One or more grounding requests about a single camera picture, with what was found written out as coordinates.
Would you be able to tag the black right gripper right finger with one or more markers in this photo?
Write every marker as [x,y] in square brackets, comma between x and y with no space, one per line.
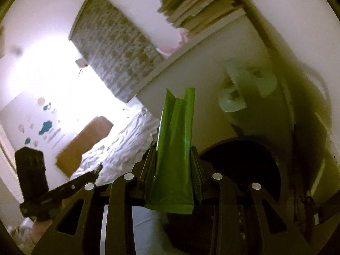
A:
[238,192]

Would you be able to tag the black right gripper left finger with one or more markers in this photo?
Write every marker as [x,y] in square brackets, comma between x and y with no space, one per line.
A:
[99,220]

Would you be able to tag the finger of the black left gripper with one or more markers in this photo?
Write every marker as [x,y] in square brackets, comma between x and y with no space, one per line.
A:
[73,186]

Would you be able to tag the green wrapper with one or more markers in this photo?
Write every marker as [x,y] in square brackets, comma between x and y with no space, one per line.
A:
[172,189]

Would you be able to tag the black trash bin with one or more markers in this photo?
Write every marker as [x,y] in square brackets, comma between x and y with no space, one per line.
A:
[183,230]

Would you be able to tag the wooden headboard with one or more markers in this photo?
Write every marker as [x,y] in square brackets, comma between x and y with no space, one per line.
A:
[69,159]

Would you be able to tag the white ruffled duvet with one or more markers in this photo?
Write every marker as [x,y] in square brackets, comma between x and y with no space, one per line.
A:
[120,151]

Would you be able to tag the round blue table cloth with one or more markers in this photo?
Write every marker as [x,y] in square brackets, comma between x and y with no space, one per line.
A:
[149,234]

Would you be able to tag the green tower fan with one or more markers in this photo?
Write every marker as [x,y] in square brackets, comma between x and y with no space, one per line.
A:
[253,101]

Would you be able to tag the white bedside cabinet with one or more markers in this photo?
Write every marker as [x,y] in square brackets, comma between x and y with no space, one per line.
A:
[201,64]

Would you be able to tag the stack of books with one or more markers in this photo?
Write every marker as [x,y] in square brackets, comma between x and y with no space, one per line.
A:
[194,16]

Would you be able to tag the blue cloud wall stickers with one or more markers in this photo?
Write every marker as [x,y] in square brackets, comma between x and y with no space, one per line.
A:
[40,124]

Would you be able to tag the white wall socket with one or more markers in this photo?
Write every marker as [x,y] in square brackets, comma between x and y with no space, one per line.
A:
[326,182]

